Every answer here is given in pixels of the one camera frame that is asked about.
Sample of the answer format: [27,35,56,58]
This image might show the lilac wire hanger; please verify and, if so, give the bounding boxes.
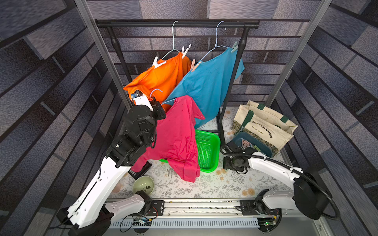
[150,88,178,105]

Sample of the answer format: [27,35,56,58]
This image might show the orange garment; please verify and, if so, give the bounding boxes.
[124,53,192,112]

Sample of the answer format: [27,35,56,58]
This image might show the pink garment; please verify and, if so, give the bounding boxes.
[131,95,204,183]

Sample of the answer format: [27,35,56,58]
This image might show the white clothespin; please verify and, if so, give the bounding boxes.
[181,44,192,59]
[231,41,238,53]
[152,56,166,69]

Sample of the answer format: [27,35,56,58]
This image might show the blue t-shirt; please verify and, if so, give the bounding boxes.
[165,48,238,128]

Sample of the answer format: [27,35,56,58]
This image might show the beige clothespin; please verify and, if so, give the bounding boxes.
[190,59,202,72]

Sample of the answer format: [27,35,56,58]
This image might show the white plastic hanger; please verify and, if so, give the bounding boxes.
[161,21,181,60]

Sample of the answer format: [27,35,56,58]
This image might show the light blue wire hanger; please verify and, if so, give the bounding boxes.
[192,26,233,64]

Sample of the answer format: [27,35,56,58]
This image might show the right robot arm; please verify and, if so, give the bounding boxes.
[220,141,340,220]

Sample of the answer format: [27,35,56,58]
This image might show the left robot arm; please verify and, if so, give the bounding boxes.
[57,100,166,236]

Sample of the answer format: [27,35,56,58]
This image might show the teal clothespin tray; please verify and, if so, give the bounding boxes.
[232,132,273,157]

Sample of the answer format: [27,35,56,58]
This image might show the green plastic laundry basket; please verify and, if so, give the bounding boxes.
[159,129,221,174]

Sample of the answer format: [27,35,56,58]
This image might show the black calculator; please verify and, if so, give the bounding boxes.
[128,161,152,180]

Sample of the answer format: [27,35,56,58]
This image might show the green ceramic bowl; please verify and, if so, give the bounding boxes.
[132,176,155,196]

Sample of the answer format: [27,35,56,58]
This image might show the black clothes rack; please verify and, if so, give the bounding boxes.
[95,19,260,145]

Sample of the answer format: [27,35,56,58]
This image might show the black corrugated cable conduit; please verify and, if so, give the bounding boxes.
[220,144,341,220]

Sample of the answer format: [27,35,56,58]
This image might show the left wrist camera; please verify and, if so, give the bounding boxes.
[131,90,153,111]

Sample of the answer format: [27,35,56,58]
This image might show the cream tote bag green handles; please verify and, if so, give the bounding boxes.
[232,100,298,156]

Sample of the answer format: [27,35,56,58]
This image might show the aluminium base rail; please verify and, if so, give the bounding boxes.
[82,198,325,228]

